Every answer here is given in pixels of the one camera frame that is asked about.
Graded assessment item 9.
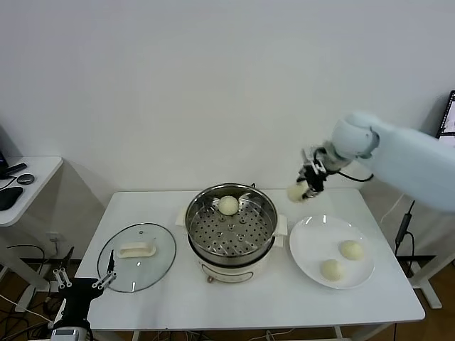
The white charging cable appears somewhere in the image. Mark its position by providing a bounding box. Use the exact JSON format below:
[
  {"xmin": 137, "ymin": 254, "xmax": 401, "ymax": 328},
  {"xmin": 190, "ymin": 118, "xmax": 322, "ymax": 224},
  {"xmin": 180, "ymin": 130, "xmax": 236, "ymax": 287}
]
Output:
[{"xmin": 380, "ymin": 194, "xmax": 403, "ymax": 227}]

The black power adapter cable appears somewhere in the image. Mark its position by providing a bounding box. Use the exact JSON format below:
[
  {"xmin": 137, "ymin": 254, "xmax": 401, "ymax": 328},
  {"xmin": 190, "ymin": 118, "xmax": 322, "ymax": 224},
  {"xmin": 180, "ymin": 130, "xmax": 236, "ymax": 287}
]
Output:
[{"xmin": 394, "ymin": 200, "xmax": 417, "ymax": 280}]

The cream electric cooker base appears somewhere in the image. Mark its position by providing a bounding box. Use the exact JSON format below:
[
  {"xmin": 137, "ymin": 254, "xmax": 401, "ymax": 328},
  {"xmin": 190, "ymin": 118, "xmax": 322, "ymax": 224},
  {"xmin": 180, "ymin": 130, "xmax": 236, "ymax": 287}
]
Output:
[{"xmin": 176, "ymin": 205, "xmax": 289, "ymax": 285}]

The stainless steel steamer basket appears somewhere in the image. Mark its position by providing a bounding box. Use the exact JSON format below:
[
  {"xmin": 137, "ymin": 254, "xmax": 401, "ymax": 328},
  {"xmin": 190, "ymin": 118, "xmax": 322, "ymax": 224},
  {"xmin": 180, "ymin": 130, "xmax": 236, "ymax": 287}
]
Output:
[{"xmin": 185, "ymin": 183, "xmax": 279, "ymax": 264}]

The glass lid cream handle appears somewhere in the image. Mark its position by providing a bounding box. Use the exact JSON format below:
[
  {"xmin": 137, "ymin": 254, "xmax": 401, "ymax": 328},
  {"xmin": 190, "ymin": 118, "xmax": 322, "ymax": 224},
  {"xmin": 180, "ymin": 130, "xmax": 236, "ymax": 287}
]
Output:
[{"xmin": 97, "ymin": 222, "xmax": 178, "ymax": 293}]

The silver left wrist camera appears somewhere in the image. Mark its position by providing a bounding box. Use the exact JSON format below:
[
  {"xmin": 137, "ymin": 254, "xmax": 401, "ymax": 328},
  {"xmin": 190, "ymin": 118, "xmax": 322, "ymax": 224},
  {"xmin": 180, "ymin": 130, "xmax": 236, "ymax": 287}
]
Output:
[{"xmin": 50, "ymin": 328, "xmax": 80, "ymax": 341}]

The dark monitor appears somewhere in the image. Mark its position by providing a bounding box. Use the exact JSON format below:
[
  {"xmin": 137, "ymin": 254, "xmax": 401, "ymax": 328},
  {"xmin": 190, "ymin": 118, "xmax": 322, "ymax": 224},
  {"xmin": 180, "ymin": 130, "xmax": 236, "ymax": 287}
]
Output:
[{"xmin": 0, "ymin": 123, "xmax": 24, "ymax": 180}]

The open black laptop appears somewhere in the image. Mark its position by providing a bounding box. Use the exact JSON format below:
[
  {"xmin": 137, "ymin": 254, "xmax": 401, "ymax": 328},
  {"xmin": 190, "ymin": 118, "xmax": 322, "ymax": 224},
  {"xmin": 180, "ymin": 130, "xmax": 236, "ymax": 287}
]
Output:
[{"xmin": 436, "ymin": 90, "xmax": 455, "ymax": 139}]

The white round plate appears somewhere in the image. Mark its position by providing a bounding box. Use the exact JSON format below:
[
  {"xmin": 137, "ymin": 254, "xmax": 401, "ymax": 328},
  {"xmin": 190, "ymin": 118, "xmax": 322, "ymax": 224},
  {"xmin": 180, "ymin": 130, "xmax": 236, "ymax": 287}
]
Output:
[{"xmin": 289, "ymin": 215, "xmax": 377, "ymax": 290}]

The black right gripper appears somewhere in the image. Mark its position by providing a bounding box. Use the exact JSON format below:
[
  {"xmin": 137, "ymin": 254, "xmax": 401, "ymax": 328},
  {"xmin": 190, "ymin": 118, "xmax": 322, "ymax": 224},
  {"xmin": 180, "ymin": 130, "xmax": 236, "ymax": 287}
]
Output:
[{"xmin": 296, "ymin": 147, "xmax": 328, "ymax": 201}]

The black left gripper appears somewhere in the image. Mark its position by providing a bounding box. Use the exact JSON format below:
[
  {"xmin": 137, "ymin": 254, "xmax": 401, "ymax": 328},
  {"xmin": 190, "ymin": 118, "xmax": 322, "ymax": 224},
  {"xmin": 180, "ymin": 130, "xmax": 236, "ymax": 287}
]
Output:
[{"xmin": 53, "ymin": 246, "xmax": 117, "ymax": 330}]

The white side desk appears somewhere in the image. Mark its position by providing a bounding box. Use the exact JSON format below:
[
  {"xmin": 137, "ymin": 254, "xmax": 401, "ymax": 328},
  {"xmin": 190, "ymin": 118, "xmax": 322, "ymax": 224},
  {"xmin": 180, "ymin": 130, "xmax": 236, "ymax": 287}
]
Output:
[
  {"xmin": 390, "ymin": 191, "xmax": 455, "ymax": 310},
  {"xmin": 0, "ymin": 156, "xmax": 65, "ymax": 294}
]

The white wall socket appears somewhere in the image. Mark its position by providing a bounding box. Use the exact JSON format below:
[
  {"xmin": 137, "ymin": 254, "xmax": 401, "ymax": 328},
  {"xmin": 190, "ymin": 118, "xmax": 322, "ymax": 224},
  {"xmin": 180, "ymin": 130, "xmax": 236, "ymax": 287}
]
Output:
[{"xmin": 45, "ymin": 231, "xmax": 68, "ymax": 247}]

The white steamed baozi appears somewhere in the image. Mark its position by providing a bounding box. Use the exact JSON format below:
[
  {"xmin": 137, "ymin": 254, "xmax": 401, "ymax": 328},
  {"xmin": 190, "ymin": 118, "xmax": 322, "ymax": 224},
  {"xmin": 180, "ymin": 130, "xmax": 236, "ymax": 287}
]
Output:
[
  {"xmin": 340, "ymin": 239, "xmax": 365, "ymax": 260},
  {"xmin": 320, "ymin": 259, "xmax": 346, "ymax": 281},
  {"xmin": 217, "ymin": 195, "xmax": 239, "ymax": 216},
  {"xmin": 287, "ymin": 182, "xmax": 309, "ymax": 203}
]

